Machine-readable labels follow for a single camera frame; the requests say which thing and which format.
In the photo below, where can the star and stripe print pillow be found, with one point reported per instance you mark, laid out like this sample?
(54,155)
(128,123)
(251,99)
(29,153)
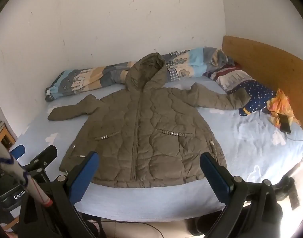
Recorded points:
(250,89)

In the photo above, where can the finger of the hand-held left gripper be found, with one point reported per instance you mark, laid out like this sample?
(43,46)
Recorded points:
(17,151)
(42,157)

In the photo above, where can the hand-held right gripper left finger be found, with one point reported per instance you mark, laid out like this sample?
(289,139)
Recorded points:
(84,172)

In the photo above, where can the person's left leg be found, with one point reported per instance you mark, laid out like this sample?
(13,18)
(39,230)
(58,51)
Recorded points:
(90,224)

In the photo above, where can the dark cloth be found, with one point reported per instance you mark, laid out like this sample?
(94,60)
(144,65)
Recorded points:
(290,191)

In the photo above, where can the person's right leg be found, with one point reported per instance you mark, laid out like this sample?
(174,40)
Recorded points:
(206,223)

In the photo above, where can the olive hooded puffer jacket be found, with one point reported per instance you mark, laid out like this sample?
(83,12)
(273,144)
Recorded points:
(146,129)

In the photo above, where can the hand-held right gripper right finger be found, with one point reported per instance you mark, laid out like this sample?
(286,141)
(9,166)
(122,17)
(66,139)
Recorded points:
(216,176)

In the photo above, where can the wooden headboard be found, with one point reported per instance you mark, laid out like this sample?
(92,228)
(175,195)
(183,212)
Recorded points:
(265,59)

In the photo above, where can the bed with light blue sheet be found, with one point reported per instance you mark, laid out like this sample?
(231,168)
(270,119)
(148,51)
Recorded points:
(240,138)

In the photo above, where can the black phone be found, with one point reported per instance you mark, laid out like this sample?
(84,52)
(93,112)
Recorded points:
(285,125)

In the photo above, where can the wooden side shelf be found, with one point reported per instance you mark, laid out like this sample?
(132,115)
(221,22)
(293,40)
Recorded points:
(5,136)

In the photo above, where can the patterned patchwork quilt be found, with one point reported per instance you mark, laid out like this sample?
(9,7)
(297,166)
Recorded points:
(77,81)

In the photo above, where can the person's leg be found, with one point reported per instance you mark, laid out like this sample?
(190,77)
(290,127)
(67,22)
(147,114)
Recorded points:
(90,224)
(206,223)

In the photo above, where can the orange cloth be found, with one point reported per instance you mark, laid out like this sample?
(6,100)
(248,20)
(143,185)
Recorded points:
(281,101)

